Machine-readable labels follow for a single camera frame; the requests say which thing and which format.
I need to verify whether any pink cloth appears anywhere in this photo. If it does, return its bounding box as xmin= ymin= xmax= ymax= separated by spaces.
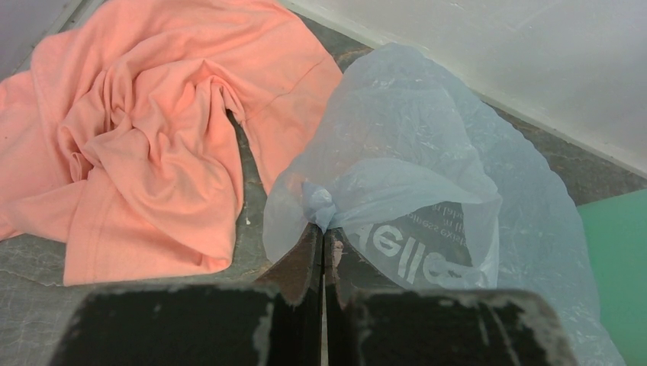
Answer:
xmin=1 ymin=1 xmax=342 ymax=286

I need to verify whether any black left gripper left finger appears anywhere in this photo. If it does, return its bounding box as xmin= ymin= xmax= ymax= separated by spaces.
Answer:
xmin=50 ymin=224 xmax=324 ymax=365

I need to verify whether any green plastic trash bin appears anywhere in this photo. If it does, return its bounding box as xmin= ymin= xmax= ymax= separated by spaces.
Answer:
xmin=578 ymin=190 xmax=646 ymax=365

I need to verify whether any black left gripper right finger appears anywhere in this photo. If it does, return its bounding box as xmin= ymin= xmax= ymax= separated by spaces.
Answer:
xmin=323 ymin=229 xmax=577 ymax=365

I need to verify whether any translucent blue plastic trash bag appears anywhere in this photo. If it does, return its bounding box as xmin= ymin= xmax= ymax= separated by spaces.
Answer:
xmin=262 ymin=43 xmax=623 ymax=365

